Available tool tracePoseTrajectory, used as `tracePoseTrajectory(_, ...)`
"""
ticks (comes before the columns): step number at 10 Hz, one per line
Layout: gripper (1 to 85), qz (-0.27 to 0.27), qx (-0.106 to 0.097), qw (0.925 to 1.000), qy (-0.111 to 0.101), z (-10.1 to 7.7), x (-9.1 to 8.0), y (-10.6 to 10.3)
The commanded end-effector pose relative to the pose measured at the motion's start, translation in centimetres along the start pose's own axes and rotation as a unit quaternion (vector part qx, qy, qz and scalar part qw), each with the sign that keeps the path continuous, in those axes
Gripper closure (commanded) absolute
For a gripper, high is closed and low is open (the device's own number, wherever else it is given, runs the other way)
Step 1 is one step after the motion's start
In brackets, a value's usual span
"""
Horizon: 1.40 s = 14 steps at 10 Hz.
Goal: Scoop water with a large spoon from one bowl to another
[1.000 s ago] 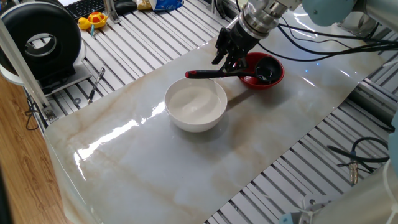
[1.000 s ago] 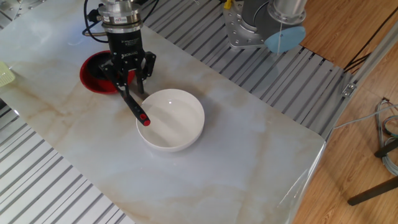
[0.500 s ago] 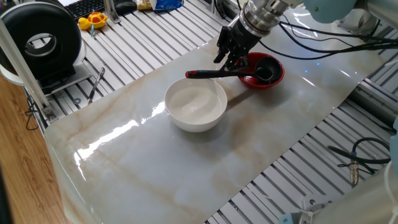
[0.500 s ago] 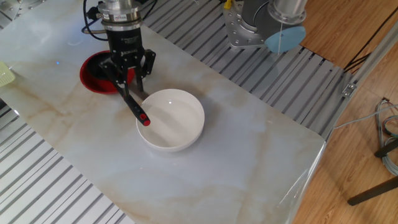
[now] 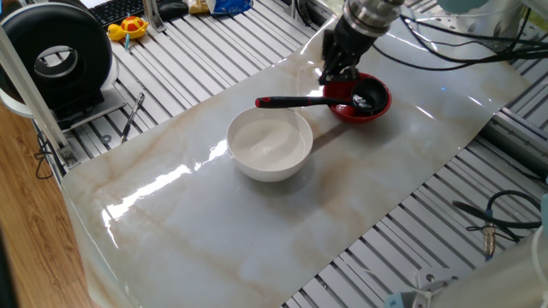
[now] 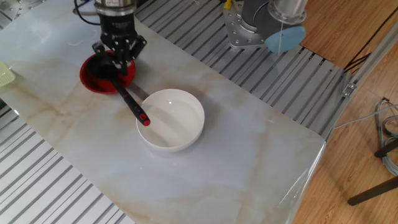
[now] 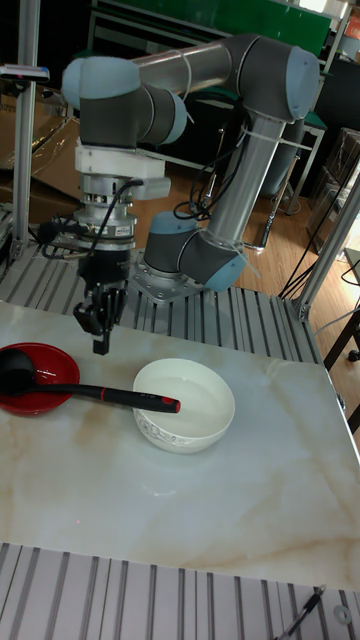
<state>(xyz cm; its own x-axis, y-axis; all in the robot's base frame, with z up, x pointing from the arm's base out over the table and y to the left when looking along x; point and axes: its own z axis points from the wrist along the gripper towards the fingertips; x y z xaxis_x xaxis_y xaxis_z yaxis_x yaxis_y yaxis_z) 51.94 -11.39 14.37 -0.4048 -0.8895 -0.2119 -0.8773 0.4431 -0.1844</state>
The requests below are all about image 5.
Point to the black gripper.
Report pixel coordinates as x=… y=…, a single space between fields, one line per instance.
x=353 y=40

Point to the black ladle with red accents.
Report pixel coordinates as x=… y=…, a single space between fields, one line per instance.
x=299 y=102

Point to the red bowl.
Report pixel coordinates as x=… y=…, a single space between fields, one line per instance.
x=338 y=92

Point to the white ceramic bowl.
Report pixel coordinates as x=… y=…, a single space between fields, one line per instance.
x=269 y=145

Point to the silver force torque sensor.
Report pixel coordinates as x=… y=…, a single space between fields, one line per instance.
x=370 y=15

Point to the blue snack packet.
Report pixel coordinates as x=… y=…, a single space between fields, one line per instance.
x=229 y=6

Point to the yellow packet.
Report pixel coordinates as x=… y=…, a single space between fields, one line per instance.
x=198 y=6

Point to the black computer mouse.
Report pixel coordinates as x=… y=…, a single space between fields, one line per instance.
x=173 y=9

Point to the yellow turtle toy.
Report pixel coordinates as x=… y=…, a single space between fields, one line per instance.
x=132 y=25

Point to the slim screwdriver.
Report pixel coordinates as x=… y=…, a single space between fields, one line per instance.
x=133 y=115

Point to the small blue stick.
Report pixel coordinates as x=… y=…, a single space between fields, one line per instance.
x=127 y=43

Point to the marble pattern table mat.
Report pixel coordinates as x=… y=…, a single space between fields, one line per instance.
x=214 y=239

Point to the black keyboard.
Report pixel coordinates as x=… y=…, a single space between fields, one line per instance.
x=115 y=10

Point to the white zip tie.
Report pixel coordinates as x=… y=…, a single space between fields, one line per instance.
x=424 y=295

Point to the metal washer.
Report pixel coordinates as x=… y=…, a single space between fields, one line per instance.
x=103 y=139

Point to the aluminium frame post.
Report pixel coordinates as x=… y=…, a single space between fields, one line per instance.
x=152 y=15
x=32 y=96

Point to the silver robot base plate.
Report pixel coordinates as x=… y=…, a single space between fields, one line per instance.
x=432 y=276

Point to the white device base plate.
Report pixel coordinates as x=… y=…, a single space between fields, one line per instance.
x=107 y=102

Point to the silver corner bracket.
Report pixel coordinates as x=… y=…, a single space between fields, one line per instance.
x=68 y=157

